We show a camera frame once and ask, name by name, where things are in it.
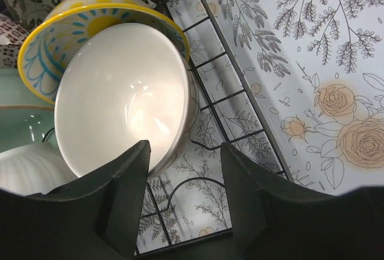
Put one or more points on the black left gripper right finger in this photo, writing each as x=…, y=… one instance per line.
x=273, y=218

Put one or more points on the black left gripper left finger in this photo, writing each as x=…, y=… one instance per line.
x=94, y=217

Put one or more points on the white bowl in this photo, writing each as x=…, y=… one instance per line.
x=34, y=168

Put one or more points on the pale green ceramic bowl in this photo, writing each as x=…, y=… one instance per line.
x=25, y=118

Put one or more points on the cream bowl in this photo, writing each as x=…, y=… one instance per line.
x=126, y=84

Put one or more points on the yellow sun patterned bowl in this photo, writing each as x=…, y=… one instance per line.
x=49, y=48

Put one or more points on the brown diamond patterned bowl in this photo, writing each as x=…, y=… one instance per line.
x=12, y=37

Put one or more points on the floral patterned table mat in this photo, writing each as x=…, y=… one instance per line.
x=319, y=65

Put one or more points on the black wire dish rack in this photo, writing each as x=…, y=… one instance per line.
x=187, y=203

